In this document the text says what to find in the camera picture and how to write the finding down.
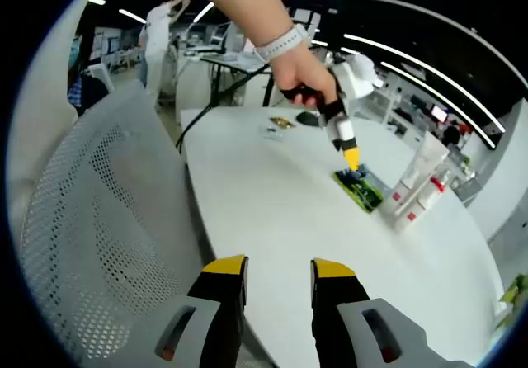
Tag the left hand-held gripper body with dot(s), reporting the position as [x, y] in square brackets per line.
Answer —
[350, 81]

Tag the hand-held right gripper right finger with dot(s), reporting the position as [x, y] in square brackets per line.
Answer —
[334, 298]

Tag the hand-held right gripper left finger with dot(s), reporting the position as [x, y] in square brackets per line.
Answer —
[218, 293]

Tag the green snack packet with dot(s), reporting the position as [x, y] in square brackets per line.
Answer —
[363, 192]

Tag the gold snack wrapper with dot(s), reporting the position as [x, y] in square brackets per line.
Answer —
[282, 122]

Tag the white skincare tube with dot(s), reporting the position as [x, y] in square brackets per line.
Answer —
[429, 153]

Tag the white red-collared skincare bottle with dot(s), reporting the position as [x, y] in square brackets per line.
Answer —
[431, 199]

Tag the person's left hand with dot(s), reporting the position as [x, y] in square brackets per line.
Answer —
[297, 71]

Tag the black computer mouse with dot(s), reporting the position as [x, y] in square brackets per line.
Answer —
[307, 118]

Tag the white ceiling light strip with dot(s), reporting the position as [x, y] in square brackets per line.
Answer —
[437, 93]
[429, 69]

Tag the white wristwatch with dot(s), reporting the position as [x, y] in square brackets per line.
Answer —
[280, 44]

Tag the black-legged desk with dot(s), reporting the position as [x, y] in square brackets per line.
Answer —
[231, 60]

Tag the white mesh chair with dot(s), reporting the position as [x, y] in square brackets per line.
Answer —
[103, 199]

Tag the green potted plant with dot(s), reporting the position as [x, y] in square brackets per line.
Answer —
[513, 298]

